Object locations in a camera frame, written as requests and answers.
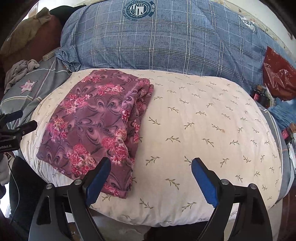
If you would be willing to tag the grey star-print bedding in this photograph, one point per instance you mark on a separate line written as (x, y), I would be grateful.
(28, 93)

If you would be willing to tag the blue plaid pillow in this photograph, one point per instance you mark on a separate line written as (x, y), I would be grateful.
(188, 37)

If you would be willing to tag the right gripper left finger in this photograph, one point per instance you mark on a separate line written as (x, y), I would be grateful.
(95, 180)

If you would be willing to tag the white leaf-print pillow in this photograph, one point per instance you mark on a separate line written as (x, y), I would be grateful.
(188, 117)

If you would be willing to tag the pink floral garment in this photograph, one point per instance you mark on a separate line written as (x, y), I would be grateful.
(99, 117)

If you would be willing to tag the olive cloth on cushion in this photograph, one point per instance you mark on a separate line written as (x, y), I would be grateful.
(24, 32)

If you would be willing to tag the brown cushion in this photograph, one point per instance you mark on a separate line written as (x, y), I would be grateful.
(46, 39)

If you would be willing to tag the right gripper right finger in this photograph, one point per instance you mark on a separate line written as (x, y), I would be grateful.
(207, 180)

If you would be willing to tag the red plastic bag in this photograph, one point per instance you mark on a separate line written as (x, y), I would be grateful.
(279, 76)

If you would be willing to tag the crumpled grey cloth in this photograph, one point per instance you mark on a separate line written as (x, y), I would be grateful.
(18, 71)

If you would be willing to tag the blue crumpled cloth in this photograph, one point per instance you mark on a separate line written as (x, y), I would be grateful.
(284, 112)

